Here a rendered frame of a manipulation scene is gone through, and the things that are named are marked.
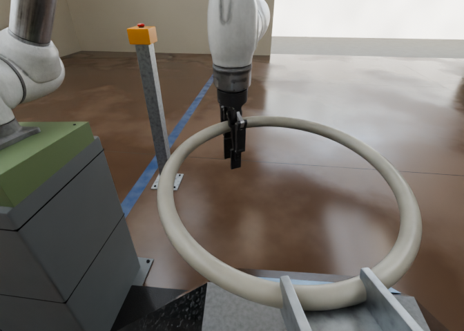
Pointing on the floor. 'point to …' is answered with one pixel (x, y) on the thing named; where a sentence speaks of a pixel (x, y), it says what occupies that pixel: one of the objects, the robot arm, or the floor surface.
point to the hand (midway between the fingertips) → (232, 153)
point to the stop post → (152, 94)
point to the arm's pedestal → (68, 251)
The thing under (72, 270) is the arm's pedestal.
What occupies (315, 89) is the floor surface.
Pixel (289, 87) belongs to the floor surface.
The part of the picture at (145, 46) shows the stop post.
